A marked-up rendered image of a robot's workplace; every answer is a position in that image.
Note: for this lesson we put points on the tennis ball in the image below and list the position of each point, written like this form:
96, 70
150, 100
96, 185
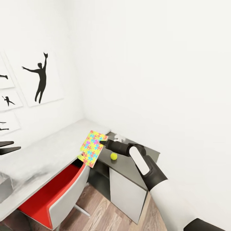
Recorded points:
114, 156

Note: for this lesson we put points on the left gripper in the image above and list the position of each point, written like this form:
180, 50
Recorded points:
7, 150

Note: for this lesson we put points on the swivel chair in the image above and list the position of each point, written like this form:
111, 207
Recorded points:
53, 202

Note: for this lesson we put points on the desk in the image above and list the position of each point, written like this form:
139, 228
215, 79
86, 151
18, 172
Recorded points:
32, 167

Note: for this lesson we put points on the jigsaw puzzle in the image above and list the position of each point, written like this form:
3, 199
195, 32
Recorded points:
92, 148

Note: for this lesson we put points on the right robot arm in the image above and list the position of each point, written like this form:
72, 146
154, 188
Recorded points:
176, 212

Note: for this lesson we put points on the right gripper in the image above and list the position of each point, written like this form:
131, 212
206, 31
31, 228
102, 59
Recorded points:
112, 145

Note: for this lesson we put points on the toy box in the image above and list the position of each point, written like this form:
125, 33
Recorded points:
6, 187

